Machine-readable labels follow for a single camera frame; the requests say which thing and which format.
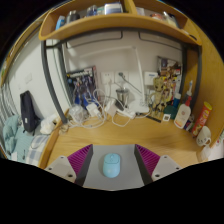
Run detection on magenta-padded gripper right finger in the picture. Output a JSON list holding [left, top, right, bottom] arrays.
[[134, 143, 183, 186]]

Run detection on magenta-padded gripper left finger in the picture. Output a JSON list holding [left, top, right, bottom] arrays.
[[44, 143, 94, 187]]

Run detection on light blue computer mouse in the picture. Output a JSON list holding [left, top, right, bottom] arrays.
[[102, 152, 122, 179]]

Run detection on grey mouse pad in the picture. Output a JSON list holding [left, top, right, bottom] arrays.
[[81, 144, 146, 191]]

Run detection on white crumpled bag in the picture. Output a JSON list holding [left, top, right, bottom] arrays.
[[39, 113, 63, 135]]

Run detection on clear plastic bag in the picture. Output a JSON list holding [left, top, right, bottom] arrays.
[[68, 104, 88, 124]]

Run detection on white power adapter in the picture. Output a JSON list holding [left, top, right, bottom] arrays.
[[104, 99, 118, 116], [85, 102, 101, 117]]

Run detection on white desk lamp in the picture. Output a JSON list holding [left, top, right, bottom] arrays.
[[118, 71, 150, 114]]

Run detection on white pump lotion bottle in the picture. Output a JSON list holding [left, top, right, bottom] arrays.
[[173, 95, 193, 130]]

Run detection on white mug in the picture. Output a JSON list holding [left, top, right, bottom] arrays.
[[195, 125, 212, 147]]

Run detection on bed with teal bedding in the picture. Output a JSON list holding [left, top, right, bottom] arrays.
[[0, 114, 51, 166]]

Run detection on red chips can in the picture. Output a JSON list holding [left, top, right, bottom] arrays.
[[191, 101, 213, 138]]

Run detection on brown tree-creature figurine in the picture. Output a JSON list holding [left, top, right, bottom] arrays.
[[151, 77, 169, 116]]

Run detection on steel cup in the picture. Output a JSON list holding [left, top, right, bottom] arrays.
[[115, 87, 130, 106]]

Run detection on black backpack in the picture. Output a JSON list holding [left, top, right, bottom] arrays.
[[19, 90, 41, 134]]

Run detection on blue robot model box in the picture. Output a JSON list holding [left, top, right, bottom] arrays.
[[65, 65, 100, 108]]

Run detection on colourful figure box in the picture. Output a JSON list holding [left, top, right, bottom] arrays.
[[156, 56, 184, 101]]

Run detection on wooden shelf unit with items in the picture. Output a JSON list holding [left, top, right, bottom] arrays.
[[38, 0, 203, 47]]

